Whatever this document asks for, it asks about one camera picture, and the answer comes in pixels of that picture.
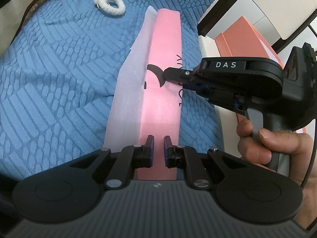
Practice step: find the pink bag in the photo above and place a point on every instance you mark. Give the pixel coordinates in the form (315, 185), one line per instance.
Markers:
(161, 104)

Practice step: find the beige folding chair black frame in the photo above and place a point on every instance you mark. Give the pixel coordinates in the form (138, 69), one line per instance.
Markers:
(272, 10)

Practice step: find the white fluffy hair scrunchie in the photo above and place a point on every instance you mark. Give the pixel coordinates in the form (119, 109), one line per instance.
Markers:
(116, 12)

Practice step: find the person's right forearm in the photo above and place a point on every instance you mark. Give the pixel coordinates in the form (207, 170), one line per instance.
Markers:
(311, 210)

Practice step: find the person's right hand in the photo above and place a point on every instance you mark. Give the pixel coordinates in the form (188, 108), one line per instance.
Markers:
(267, 138)

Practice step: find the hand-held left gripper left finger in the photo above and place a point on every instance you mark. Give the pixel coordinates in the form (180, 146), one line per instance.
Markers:
(149, 151)

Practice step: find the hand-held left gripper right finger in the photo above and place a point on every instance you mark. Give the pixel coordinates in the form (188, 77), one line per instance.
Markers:
(168, 151)

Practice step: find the blue textured floor chair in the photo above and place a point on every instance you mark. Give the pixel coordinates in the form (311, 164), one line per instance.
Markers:
(62, 79)

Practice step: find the red white black striped blanket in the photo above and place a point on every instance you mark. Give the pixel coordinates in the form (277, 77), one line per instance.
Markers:
(14, 17)

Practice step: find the pink cardboard box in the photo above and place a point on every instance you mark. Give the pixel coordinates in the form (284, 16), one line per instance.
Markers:
(242, 34)

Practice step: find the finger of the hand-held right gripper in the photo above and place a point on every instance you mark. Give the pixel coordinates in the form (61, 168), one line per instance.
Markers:
(178, 73)
(197, 88)

